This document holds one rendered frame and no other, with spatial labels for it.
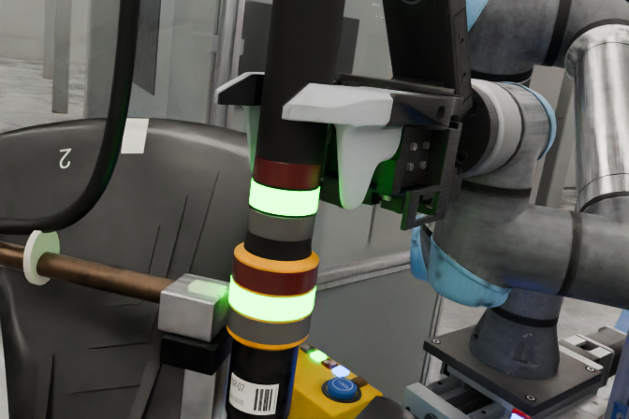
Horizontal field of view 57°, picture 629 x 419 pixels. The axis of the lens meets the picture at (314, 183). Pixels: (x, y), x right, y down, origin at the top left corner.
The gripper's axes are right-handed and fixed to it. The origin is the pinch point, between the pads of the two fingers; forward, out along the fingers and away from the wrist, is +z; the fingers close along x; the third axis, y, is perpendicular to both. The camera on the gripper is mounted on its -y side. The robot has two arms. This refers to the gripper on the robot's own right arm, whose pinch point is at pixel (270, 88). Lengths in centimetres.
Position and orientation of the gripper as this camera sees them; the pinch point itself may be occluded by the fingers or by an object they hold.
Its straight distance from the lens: 26.6
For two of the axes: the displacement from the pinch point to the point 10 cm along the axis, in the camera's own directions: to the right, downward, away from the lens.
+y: -1.3, 9.7, 2.1
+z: -6.1, 0.9, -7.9
